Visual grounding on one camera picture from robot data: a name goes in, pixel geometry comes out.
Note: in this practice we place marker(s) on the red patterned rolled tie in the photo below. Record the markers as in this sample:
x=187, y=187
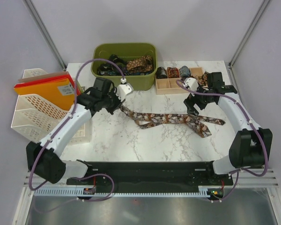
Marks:
x=173, y=72

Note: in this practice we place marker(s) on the black rolled tie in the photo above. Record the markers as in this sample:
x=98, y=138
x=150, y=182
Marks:
x=161, y=73

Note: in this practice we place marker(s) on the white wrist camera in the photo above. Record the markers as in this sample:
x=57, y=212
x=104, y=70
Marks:
x=124, y=89
x=191, y=84

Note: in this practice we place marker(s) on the wooden compartment tray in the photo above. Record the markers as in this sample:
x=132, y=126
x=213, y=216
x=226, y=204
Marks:
x=169, y=86

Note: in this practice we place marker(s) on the olive green plastic bin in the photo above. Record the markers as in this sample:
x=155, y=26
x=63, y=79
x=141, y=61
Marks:
x=127, y=52

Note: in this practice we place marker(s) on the brown cat pattern tie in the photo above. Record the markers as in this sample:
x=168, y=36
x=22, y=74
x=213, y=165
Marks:
x=150, y=120

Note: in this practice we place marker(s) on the left aluminium corner post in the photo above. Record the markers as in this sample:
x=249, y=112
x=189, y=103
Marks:
x=45, y=33

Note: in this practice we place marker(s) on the aluminium rail frame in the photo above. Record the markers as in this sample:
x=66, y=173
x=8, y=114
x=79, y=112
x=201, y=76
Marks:
x=245, y=180

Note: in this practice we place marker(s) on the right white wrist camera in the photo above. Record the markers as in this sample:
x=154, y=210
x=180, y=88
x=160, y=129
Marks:
x=191, y=84

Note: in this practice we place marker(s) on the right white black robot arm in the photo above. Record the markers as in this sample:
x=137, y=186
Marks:
x=251, y=146

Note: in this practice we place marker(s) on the grey blue rolled tie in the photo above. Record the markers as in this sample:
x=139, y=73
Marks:
x=184, y=72

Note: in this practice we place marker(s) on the red folder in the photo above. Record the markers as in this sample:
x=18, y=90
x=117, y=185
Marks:
x=68, y=77

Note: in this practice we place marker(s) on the orange folder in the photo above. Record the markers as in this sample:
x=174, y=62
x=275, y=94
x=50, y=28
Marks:
x=63, y=102

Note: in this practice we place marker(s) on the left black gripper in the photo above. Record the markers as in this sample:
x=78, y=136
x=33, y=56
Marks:
x=118, y=102

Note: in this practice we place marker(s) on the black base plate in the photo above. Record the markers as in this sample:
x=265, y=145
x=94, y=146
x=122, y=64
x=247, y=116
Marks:
x=149, y=176

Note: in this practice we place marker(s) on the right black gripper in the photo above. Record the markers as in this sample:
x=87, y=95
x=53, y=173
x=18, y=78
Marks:
x=190, y=102

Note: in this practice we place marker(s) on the black ties in bin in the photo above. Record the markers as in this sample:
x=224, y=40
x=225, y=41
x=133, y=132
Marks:
x=107, y=69

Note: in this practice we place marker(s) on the brown patterned loose tie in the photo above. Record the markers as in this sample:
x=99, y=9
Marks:
x=202, y=79

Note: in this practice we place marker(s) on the white slotted cable duct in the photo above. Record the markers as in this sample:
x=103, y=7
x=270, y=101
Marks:
x=89, y=192

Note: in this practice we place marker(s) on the right aluminium corner post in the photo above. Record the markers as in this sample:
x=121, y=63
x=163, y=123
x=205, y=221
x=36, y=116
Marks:
x=252, y=26

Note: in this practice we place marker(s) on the brown patterned tie in bin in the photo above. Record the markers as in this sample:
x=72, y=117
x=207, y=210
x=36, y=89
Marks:
x=142, y=64

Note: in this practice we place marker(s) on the aluminium corner post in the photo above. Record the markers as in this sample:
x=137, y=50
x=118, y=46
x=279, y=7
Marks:
x=45, y=33
x=252, y=26

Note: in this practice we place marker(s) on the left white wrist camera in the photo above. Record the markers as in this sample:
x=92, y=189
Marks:
x=124, y=89

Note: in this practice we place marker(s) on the white plastic file rack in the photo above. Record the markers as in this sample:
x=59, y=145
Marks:
x=35, y=117

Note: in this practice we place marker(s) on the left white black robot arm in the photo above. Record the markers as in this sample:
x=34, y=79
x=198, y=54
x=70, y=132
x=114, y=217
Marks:
x=43, y=157

